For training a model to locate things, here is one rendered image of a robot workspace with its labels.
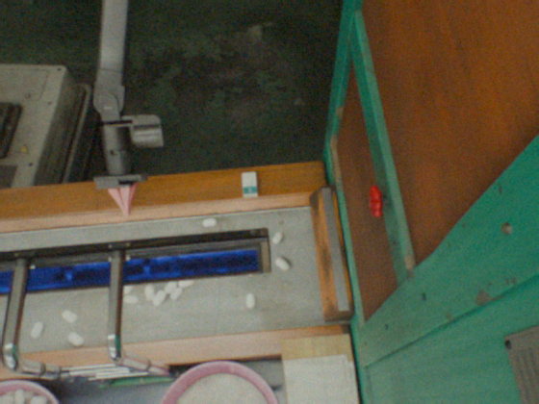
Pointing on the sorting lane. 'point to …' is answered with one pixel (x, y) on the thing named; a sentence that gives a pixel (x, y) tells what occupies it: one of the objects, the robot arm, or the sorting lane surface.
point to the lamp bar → (144, 261)
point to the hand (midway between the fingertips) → (127, 213)
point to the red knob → (376, 201)
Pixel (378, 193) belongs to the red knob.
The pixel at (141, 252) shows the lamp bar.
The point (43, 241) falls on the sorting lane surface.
